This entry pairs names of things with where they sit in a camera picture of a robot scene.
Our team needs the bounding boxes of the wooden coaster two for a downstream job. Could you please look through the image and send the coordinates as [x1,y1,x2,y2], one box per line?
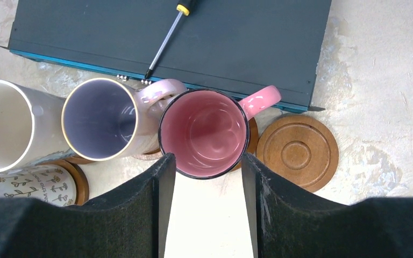
[65,148,162,164]

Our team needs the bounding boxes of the pink inside dark mug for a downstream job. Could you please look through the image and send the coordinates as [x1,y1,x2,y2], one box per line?
[158,85,282,180]

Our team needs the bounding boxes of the purple inside pink mug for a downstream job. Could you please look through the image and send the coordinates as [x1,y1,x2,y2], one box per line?
[61,78,187,161]

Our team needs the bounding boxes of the wooden coaster five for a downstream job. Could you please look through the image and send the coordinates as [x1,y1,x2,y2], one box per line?
[42,160,90,206]

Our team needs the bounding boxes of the dark blue network switch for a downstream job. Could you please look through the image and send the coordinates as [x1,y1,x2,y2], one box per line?
[8,1,331,113]

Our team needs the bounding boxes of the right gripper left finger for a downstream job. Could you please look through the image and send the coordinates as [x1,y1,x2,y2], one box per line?
[0,153,176,257]

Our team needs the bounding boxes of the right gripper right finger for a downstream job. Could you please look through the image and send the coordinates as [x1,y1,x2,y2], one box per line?
[241,154,413,257]

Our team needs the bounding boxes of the cream white mug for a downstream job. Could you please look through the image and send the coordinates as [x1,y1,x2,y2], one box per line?
[0,80,74,172]

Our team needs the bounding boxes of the wooden coaster four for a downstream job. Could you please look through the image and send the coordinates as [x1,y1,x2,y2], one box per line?
[256,115,339,192]

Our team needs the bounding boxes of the yellow black screwdriver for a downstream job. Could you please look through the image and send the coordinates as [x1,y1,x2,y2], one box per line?
[141,0,197,84]

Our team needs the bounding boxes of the white floral mug orange inside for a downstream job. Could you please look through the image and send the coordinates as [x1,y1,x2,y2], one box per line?
[0,164,77,206]

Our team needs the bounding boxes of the wooden coaster three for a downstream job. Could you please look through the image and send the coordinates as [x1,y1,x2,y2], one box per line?
[232,118,259,155]

